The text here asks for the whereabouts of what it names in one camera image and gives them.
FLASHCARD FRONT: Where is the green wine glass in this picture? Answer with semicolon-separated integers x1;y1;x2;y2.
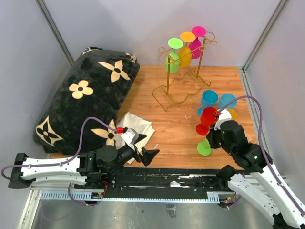
165;38;183;73
197;139;212;156

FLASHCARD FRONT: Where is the red wine glass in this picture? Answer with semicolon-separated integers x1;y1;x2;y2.
196;107;217;136

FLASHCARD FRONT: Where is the yellow wine glass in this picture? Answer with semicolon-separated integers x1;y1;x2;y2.
227;108;238;121

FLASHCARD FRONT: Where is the light blue wine glass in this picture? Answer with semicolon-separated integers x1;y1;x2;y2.
218;93;237;109

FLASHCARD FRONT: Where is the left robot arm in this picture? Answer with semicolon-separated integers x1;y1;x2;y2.
8;129;159;189

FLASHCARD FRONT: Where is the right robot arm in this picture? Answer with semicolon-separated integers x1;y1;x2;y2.
206;120;305;229

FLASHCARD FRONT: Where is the back orange wine glass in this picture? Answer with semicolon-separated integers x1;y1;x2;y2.
178;31;196;67

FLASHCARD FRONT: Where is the pink wine glass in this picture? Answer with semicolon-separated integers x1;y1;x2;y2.
189;26;207;60

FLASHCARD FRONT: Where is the folded beige cloth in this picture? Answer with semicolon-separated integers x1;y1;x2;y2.
117;112;155;152

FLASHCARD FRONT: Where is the black floral pillow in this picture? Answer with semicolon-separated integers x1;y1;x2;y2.
33;47;140;155

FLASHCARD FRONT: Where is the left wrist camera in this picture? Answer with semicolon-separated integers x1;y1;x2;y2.
121;127;139;146

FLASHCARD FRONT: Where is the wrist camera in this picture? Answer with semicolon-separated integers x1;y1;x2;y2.
214;109;232;130
121;127;139;146

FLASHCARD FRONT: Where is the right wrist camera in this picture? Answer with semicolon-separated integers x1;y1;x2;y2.
214;109;232;130

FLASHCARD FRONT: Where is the gold wire glass rack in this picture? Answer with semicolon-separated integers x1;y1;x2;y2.
152;30;218;112

